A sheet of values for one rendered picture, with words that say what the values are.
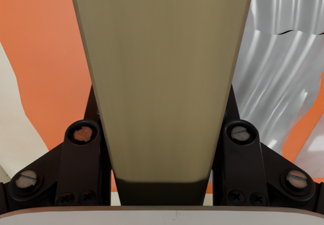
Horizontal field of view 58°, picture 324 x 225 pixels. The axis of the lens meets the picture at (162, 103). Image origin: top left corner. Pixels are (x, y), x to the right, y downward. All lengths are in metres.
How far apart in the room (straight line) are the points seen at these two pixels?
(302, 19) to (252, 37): 0.03
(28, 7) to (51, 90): 0.06
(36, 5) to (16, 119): 0.10
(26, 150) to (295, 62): 0.22
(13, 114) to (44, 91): 0.04
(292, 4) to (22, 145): 0.23
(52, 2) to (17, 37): 0.03
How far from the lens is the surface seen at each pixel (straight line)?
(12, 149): 0.29
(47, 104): 0.23
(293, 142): 0.27
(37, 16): 0.18
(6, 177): 0.33
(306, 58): 0.19
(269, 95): 0.21
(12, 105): 0.24
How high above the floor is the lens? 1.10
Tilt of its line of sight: 43 degrees down
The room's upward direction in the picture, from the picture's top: 180 degrees counter-clockwise
